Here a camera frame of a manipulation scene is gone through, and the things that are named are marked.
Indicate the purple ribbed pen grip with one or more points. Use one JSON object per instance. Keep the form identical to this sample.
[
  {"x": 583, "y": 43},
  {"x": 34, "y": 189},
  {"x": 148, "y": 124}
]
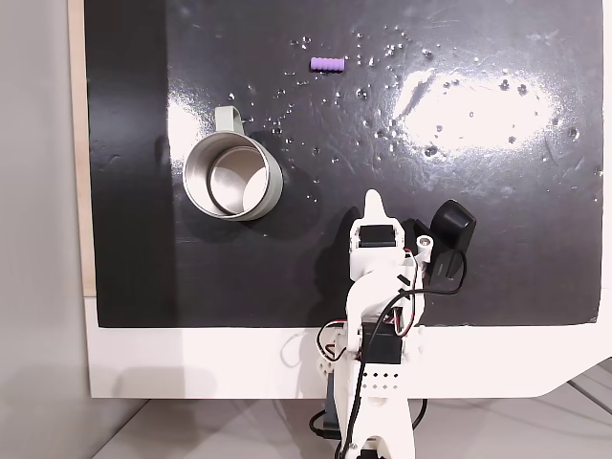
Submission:
[{"x": 327, "y": 65}]

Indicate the black rubber mat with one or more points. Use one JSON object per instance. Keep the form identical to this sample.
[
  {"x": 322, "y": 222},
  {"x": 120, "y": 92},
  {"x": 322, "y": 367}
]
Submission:
[{"x": 239, "y": 277}]

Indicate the green steel-lined mug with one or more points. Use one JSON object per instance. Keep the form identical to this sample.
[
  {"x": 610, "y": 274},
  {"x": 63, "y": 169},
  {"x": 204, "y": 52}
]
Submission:
[{"x": 270, "y": 189}]

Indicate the light wooden board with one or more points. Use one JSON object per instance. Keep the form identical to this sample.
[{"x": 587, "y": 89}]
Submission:
[{"x": 79, "y": 143}]

